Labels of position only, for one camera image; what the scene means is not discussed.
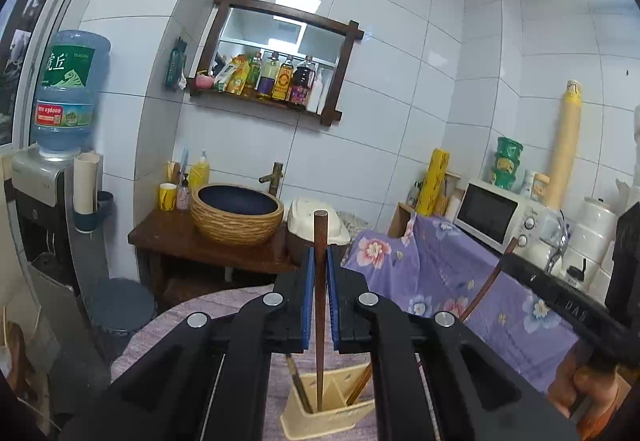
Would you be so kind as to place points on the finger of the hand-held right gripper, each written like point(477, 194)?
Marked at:
point(560, 298)

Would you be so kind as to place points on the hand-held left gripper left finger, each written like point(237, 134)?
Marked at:
point(290, 311)

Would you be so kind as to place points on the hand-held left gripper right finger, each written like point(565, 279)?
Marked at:
point(347, 311)

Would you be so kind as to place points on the cream plastic utensil holder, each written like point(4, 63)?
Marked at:
point(325, 421)

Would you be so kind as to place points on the person's right hand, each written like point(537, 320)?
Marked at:
point(590, 391)

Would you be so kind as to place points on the stack of white paper bowls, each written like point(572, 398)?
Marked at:
point(597, 231)

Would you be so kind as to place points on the white rice cooker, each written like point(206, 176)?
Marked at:
point(302, 221)

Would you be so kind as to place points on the woven pattern wash basin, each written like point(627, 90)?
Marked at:
point(235, 226)

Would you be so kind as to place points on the purple floral cloth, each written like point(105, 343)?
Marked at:
point(440, 266)

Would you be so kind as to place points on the wooden box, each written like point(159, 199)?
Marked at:
point(400, 221)

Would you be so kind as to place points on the white microwave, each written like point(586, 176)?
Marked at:
point(487, 213)

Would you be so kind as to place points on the small lidded jar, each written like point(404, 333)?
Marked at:
point(540, 187)

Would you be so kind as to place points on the tall stack of paper cups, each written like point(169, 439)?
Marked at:
point(565, 146)

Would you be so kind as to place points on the bamboo style faucet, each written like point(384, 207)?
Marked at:
point(274, 178)

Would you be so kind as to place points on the stack of green cups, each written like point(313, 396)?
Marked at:
point(506, 166)

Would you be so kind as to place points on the dark wooden washstand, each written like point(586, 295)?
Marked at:
point(165, 241)

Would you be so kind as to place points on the yellow wrapped roll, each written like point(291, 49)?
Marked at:
point(432, 181)

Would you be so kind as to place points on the small pump bottle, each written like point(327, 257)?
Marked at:
point(183, 196)

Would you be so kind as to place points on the yellow soap pump bottle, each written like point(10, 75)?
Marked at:
point(199, 173)

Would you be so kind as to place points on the yellow cup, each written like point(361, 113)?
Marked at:
point(167, 198)

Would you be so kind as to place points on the grey trash can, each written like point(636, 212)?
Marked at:
point(122, 306)

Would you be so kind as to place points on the blue cup holder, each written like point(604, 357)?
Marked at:
point(102, 211)

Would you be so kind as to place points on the white slim bottle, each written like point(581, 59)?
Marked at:
point(316, 96)

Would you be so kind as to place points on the dark sauce bottle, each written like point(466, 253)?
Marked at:
point(301, 86)

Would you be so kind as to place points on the orange label sauce bottle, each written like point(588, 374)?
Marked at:
point(283, 83)

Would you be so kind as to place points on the green oil bottle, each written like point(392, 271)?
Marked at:
point(252, 76)

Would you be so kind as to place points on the yellow seasoning packet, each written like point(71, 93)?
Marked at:
point(232, 76)

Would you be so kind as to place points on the paper cup tube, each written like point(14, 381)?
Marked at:
point(85, 181)

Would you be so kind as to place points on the pink small bowl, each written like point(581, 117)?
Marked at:
point(205, 81)

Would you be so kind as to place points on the grey water dispenser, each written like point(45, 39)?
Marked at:
point(45, 201)

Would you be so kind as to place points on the green hanging bottle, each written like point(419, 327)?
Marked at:
point(175, 66)

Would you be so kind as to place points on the wooden framed mirror shelf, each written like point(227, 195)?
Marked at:
point(260, 28)

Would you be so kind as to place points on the blue water bottle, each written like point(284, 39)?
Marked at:
point(67, 91)

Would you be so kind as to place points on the window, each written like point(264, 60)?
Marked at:
point(30, 46)

